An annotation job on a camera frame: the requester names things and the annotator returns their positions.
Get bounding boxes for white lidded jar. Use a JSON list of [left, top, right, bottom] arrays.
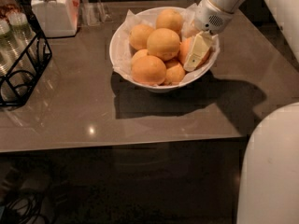
[[31, 0, 79, 38]]

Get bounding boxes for white paper bowl liner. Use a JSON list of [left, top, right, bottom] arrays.
[[109, 5, 220, 93]]

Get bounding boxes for stacked clear cups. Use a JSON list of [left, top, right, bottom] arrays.
[[8, 12, 37, 75], [0, 20, 25, 102]]

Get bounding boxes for snack packet in rack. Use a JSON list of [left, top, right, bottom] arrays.
[[0, 0, 21, 21]]

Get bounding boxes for black floor cables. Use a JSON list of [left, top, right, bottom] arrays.
[[0, 189, 60, 224]]

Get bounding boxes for white ceramic bowl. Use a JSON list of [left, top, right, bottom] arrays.
[[109, 7, 221, 93]]

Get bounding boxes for black wire rack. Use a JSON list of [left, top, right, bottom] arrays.
[[0, 0, 52, 106]]

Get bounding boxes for small left hidden orange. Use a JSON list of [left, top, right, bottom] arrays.
[[131, 49, 148, 64]]

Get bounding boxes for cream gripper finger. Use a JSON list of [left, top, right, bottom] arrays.
[[183, 32, 213, 72], [181, 25, 199, 38]]

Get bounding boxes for front right small orange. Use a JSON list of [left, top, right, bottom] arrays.
[[164, 59, 185, 85]]

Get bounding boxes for stacked clear cups left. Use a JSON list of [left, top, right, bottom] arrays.
[[0, 20, 25, 102]]

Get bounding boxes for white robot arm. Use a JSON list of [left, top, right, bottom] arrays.
[[194, 0, 299, 224]]

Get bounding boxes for stacked clear cups right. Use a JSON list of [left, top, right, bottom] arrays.
[[8, 12, 37, 75]]

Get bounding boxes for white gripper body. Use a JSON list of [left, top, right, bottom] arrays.
[[193, 0, 233, 35]]

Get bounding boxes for clear acrylic stand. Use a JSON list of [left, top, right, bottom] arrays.
[[80, 0, 111, 26]]

